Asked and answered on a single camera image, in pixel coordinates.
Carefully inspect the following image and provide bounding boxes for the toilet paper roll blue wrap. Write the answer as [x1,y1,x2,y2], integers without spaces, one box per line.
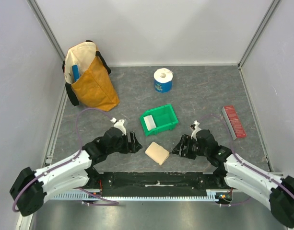
[153,68,173,93]

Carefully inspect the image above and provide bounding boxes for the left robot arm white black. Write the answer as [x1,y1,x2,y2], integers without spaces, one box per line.
[10,127,142,217]

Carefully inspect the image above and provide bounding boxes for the beige leather card holder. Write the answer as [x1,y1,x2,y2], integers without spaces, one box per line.
[145,142,170,165]

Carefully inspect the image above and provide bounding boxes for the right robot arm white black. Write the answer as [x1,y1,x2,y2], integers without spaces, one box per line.
[171,129,294,228]

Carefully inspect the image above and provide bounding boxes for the blue item in bag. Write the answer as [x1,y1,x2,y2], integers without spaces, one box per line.
[71,65,80,82]

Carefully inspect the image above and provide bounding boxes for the red and grey box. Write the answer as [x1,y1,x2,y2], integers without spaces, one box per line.
[222,105,247,140]

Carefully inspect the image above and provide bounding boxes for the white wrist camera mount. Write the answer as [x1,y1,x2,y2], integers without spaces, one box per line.
[110,117,127,136]
[190,120,201,140]

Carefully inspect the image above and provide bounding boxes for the white credit card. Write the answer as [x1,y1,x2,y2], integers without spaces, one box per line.
[143,115,156,131]

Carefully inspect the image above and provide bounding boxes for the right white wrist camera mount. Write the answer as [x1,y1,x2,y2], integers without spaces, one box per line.
[190,120,201,140]

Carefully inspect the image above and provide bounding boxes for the white slotted cable duct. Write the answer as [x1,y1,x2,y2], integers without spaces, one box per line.
[50,190,219,202]

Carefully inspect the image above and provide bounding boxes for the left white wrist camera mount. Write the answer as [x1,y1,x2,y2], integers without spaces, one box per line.
[110,117,127,136]

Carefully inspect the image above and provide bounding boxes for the orange tote bag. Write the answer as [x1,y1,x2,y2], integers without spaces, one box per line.
[62,40,120,112]

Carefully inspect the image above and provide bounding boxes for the green plastic bin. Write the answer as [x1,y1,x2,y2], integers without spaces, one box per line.
[140,104,179,136]

